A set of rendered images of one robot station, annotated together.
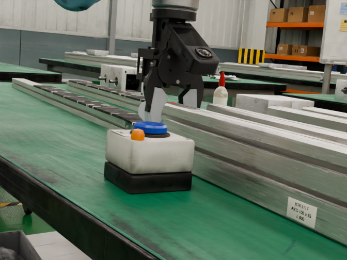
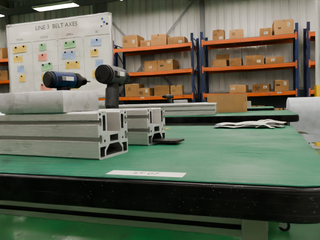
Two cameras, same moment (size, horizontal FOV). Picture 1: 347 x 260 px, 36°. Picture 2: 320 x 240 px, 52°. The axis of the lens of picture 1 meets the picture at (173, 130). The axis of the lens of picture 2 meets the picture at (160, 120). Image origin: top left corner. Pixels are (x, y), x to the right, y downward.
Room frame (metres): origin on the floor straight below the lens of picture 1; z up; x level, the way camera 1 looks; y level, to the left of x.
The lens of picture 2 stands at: (-0.46, -0.13, 0.88)
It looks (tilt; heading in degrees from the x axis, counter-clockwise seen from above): 3 degrees down; 324
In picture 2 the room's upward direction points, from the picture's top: 2 degrees counter-clockwise
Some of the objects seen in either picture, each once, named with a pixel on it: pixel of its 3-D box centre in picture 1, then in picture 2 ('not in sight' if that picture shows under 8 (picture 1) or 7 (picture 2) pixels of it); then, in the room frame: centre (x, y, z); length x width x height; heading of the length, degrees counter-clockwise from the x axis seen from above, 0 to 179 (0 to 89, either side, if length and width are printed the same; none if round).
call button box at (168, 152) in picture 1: (154, 158); not in sight; (0.62, 0.02, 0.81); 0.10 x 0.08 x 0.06; 119
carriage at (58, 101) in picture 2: not in sight; (51, 108); (0.22, -0.35, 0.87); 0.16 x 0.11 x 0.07; 29
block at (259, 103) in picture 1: (266, 124); not in sight; (0.91, -0.16, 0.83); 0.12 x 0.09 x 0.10; 119
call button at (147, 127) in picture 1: (150, 131); not in sight; (0.62, 0.03, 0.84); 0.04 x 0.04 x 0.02
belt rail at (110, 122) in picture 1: (59, 98); not in sight; (1.38, 0.31, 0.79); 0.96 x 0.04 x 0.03; 29
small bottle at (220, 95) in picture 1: (220, 94); not in sight; (1.41, -0.12, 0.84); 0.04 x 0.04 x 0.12
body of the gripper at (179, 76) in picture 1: (169, 49); not in sight; (0.87, 0.02, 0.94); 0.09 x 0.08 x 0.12; 29
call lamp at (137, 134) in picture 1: (138, 133); not in sight; (0.58, 0.04, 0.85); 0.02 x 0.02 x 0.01
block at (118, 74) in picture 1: (124, 81); not in sight; (1.79, 0.18, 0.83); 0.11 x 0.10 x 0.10; 120
